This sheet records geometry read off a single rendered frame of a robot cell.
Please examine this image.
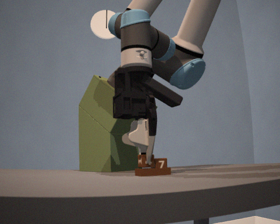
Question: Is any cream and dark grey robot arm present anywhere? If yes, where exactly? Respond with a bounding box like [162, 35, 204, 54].
[108, 0, 221, 107]

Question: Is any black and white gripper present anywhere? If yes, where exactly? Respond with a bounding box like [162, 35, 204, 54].
[113, 65, 157, 163]

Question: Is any brown wooden calendar cube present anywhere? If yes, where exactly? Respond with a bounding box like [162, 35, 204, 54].
[151, 158, 167, 169]
[138, 154, 154, 168]

